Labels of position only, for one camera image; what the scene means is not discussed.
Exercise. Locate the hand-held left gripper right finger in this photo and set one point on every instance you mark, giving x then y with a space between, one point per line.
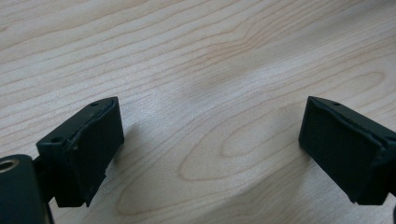
345 149

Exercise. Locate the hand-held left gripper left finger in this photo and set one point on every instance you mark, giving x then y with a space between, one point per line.
84 149

